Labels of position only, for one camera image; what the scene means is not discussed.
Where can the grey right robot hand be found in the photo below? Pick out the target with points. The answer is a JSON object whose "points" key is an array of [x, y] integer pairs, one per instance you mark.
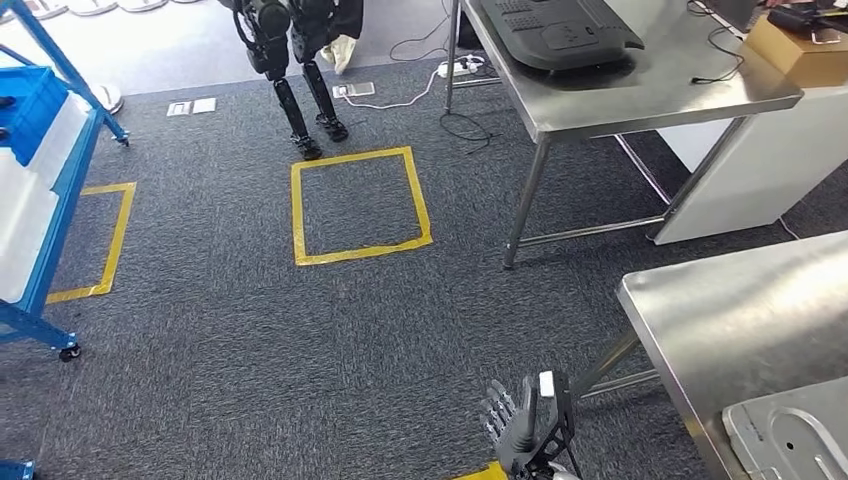
{"points": [[513, 444]]}

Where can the stainless steel workbench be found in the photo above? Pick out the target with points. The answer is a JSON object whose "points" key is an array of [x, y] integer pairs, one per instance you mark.
{"points": [[729, 311]]}

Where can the stamped sheet metal plate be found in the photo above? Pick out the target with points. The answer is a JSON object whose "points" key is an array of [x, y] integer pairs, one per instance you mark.
{"points": [[795, 437]]}

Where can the white desk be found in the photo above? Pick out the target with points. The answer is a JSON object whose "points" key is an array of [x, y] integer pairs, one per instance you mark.
{"points": [[762, 179]]}

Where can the white power strip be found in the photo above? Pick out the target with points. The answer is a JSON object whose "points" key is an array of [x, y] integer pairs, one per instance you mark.
{"points": [[457, 67]]}

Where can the stainless steel table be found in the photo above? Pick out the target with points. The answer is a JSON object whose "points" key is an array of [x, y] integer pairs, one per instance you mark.
{"points": [[662, 93]]}

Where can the metal floor socket plate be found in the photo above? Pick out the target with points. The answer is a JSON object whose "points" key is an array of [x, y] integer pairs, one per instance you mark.
{"points": [[204, 105], [179, 109], [358, 89]]}

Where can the black humanoid robot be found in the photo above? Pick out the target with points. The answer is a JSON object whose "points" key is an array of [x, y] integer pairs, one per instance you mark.
{"points": [[291, 112]]}

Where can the black plastic panel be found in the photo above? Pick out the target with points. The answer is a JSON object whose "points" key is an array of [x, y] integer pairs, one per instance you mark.
{"points": [[556, 33]]}

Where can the pale glove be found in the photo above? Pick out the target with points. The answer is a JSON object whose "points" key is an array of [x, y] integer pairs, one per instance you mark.
{"points": [[341, 53]]}

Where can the cardboard box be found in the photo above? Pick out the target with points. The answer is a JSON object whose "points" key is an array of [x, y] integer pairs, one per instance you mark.
{"points": [[795, 63]]}

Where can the black device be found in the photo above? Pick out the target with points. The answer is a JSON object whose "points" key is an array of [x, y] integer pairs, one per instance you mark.
{"points": [[802, 20]]}

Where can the white round base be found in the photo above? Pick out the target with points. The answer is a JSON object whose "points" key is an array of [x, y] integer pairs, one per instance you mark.
{"points": [[93, 6]]}

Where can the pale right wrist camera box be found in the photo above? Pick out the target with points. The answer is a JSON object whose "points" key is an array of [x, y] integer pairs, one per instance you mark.
{"points": [[546, 384]]}

